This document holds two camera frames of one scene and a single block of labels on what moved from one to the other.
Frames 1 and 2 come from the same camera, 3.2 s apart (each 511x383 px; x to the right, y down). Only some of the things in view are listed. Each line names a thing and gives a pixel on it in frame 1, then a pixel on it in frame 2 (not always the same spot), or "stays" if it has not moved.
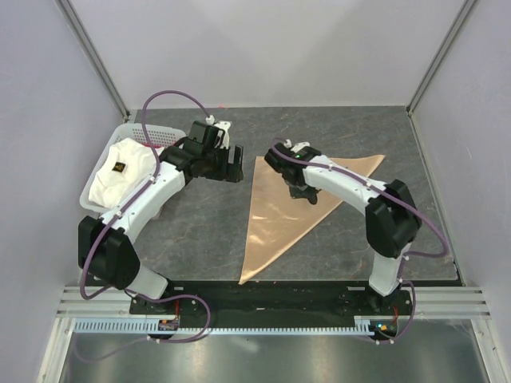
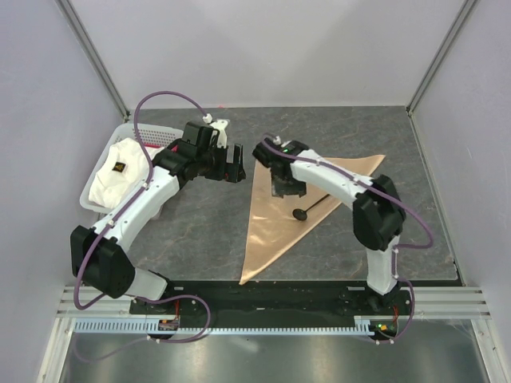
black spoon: x=313 y=199 → x=301 y=215
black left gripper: x=231 y=172 stays
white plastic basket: x=144 y=133 stays
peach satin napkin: x=277 y=220 stays
